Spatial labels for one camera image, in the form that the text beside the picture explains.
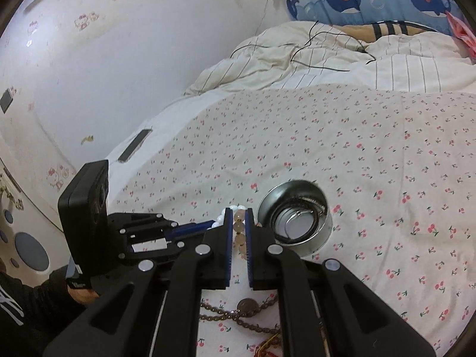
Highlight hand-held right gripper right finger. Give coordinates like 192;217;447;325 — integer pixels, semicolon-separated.
245;207;437;357

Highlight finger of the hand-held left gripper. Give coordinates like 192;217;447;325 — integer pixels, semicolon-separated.
118;239;187;265
109;212;215;241

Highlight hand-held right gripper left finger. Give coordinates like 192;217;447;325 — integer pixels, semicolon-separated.
43;208;235;357

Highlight white and pink bead bracelet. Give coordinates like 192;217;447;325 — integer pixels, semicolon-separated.
212;205;262;265

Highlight brown bead necklace with pendant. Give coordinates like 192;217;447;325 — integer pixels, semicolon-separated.
199;293;282;338

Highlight round metal tin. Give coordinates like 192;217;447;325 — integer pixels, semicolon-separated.
257;179;333;258

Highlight red and gold string bracelet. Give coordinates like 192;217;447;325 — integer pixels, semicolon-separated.
254;336;284;357

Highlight person's left forearm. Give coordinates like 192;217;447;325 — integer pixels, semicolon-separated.
0;262;92;357

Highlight person's left hand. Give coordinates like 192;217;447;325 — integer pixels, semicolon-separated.
68;286;100;306

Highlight dark bangle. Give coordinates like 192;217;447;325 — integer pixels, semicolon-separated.
268;198;328;245

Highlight silver bangle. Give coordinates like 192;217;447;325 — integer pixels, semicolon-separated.
284;207;317;232

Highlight white cabinet with blue circles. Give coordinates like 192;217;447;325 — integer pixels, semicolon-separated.
0;134;75;280

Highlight black smartphone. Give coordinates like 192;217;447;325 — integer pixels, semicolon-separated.
117;128;154;163

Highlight cherry print bed sheet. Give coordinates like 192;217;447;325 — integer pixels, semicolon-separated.
108;82;476;357

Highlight white striped duvet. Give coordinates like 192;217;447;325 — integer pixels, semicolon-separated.
184;20;476;94

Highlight beige pillow with black stripes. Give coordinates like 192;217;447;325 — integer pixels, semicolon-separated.
335;20;440;44

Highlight pink cloth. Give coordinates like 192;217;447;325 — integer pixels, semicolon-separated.
445;10;476;61

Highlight wall switch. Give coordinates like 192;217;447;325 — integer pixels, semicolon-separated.
0;88;15;114

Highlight black cable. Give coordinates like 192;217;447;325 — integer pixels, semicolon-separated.
231;20;377;72

